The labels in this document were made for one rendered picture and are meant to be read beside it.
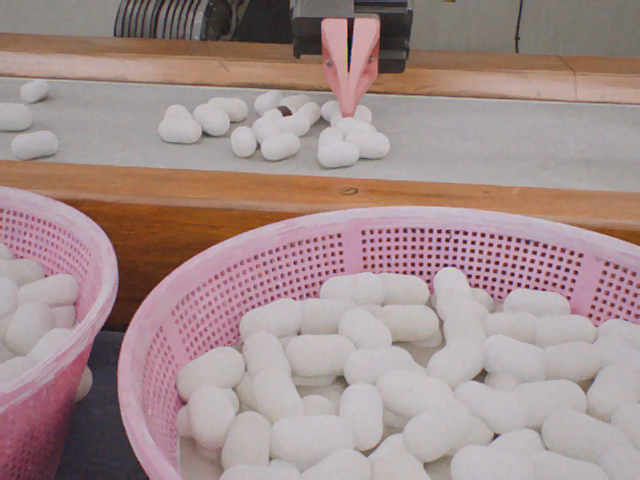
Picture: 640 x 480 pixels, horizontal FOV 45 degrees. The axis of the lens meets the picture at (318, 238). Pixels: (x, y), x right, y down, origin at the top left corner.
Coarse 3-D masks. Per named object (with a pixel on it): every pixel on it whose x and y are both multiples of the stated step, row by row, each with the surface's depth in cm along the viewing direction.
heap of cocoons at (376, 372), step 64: (256, 320) 36; (320, 320) 37; (384, 320) 37; (448, 320) 37; (512, 320) 37; (576, 320) 37; (192, 384) 32; (256, 384) 32; (320, 384) 35; (384, 384) 32; (448, 384) 33; (512, 384) 34; (576, 384) 32; (192, 448) 31; (256, 448) 28; (320, 448) 29; (384, 448) 30; (448, 448) 30; (512, 448) 30; (576, 448) 29
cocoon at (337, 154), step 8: (328, 144) 56; (336, 144) 56; (344, 144) 56; (352, 144) 56; (320, 152) 56; (328, 152) 56; (336, 152) 56; (344, 152) 56; (352, 152) 56; (320, 160) 56; (328, 160) 56; (336, 160) 56; (344, 160) 56; (352, 160) 56
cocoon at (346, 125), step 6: (342, 120) 61; (348, 120) 61; (354, 120) 61; (360, 120) 61; (336, 126) 62; (342, 126) 61; (348, 126) 60; (354, 126) 60; (360, 126) 60; (366, 126) 60; (372, 126) 60; (342, 132) 61; (348, 132) 60
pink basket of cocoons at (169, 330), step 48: (240, 240) 38; (288, 240) 40; (336, 240) 41; (384, 240) 42; (432, 240) 42; (480, 240) 42; (576, 240) 40; (192, 288) 35; (240, 288) 38; (288, 288) 40; (432, 288) 43; (480, 288) 42; (576, 288) 40; (624, 288) 38; (144, 336) 31; (192, 336) 35; (144, 384) 29; (144, 432) 25
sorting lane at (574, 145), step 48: (0, 96) 72; (48, 96) 73; (96, 96) 73; (144, 96) 74; (192, 96) 74; (240, 96) 75; (288, 96) 75; (384, 96) 76; (432, 96) 76; (0, 144) 60; (96, 144) 60; (144, 144) 61; (192, 144) 61; (432, 144) 62; (480, 144) 63; (528, 144) 63; (576, 144) 63; (624, 144) 64
